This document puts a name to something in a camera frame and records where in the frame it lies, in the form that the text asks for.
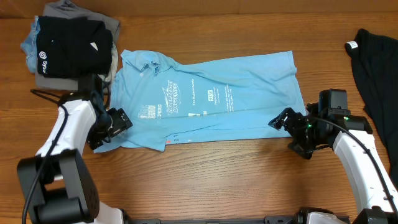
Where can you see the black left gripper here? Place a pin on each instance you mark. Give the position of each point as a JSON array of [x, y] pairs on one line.
[[121, 121]]

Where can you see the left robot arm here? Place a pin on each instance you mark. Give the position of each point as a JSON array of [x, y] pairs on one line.
[[56, 183]]

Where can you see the light blue printed t-shirt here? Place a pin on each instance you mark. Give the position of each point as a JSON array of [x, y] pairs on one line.
[[221, 100]]

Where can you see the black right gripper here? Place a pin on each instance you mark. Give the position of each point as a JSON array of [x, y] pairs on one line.
[[306, 150]]

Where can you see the folded blue denim garment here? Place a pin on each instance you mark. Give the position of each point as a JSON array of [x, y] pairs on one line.
[[29, 46]]

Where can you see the black unfolded shirt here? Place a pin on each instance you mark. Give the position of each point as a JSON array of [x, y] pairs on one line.
[[374, 66]]

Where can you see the folded grey garment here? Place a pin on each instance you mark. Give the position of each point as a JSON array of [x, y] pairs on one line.
[[69, 10]]

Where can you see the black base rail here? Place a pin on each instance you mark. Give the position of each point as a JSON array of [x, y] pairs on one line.
[[280, 219]]

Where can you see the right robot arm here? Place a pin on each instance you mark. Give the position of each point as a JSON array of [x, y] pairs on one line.
[[352, 140]]

